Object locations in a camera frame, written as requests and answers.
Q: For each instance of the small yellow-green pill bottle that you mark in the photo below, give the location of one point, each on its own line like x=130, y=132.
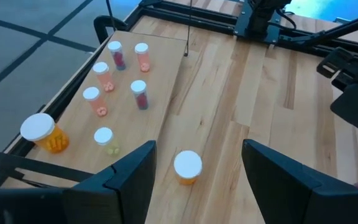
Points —
x=103, y=136

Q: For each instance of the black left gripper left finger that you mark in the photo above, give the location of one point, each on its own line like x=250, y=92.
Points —
x=129, y=193

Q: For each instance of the black aluminium frame rails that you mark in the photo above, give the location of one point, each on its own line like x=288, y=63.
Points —
x=210, y=23

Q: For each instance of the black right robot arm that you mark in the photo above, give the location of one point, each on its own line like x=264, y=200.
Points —
x=263, y=15

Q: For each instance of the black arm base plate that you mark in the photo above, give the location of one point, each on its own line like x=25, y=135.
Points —
x=241, y=29

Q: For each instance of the large orange pill bottle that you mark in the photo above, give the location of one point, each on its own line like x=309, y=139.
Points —
x=187, y=165
x=37, y=127

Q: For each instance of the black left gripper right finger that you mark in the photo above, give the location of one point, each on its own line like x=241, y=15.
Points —
x=278, y=193

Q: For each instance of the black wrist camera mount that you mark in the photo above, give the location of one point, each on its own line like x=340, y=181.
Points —
x=340, y=60

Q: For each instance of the small pink pill bottle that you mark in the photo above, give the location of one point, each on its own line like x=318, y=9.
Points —
x=141, y=48
x=91, y=93
x=100, y=67

